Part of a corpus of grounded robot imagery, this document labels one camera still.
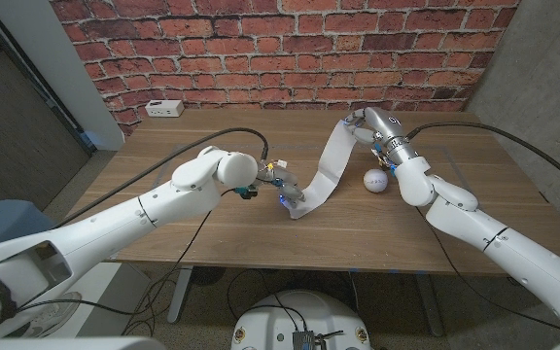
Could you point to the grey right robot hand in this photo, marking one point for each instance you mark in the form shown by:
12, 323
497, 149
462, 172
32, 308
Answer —
384, 126

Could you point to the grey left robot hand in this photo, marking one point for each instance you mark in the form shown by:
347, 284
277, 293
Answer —
285, 182

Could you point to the white receipt paper strip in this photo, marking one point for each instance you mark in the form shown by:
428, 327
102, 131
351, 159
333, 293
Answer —
331, 165

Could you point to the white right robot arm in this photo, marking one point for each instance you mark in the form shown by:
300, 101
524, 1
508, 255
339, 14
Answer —
503, 243

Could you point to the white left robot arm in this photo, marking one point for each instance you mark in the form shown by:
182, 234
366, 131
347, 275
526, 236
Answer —
115, 228

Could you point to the white baseball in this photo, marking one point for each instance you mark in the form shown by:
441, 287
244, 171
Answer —
375, 180

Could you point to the red brick print backdrop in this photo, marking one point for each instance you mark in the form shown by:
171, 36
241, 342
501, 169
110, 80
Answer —
285, 53

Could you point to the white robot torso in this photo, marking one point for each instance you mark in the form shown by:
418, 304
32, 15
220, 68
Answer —
299, 311

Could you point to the white power strip box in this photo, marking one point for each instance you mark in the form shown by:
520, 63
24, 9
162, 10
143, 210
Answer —
164, 108

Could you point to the grey metal table leg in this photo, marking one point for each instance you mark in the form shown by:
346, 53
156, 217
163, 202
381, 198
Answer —
180, 294
428, 304

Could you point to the small grey torso device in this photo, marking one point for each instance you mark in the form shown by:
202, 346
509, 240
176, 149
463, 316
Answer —
306, 340

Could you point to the white sneaker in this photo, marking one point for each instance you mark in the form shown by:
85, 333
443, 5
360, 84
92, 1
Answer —
49, 316

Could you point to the blue chair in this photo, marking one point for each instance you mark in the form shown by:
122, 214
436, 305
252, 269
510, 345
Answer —
3, 223

